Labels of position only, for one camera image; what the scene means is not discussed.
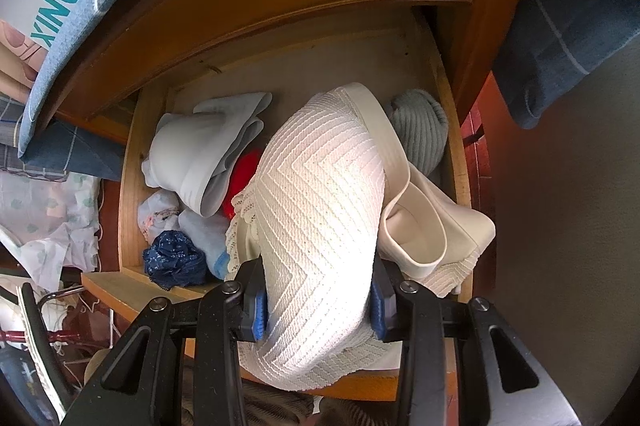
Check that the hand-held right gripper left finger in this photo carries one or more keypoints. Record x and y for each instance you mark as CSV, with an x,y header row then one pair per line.
x,y
260,312

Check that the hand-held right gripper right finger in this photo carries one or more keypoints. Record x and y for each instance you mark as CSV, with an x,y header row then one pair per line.
x,y
377,312

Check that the white chevron knit underwear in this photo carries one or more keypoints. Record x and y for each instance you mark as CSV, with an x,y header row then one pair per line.
x,y
320,216

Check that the red cloth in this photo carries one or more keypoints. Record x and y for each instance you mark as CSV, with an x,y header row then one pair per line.
x,y
243,181

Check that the light grey underwear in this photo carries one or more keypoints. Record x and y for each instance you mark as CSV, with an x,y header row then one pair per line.
x,y
185,155

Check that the grey ribbed knit sock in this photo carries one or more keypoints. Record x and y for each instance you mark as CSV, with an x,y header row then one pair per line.
x,y
420,130

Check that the wooden drawer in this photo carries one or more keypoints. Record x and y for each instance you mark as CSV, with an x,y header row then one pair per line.
x,y
300,55

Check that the light blue sock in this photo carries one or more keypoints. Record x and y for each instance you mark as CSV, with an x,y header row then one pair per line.
x,y
205,236

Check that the navy patterned cloth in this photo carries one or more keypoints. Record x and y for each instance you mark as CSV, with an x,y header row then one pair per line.
x,y
172,256

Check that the white floral patterned socks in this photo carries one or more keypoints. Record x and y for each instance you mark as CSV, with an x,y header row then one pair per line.
x,y
157,216

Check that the white black-edged board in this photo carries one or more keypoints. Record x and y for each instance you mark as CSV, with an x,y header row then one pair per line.
x,y
37,346

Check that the white floral bedding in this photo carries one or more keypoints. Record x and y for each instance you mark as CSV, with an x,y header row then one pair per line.
x,y
50,216

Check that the grey plaid blanket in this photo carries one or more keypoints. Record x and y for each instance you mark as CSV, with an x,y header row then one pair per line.
x,y
10,125

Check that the metal chair frame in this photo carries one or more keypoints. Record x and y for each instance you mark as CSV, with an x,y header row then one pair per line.
x,y
60,293

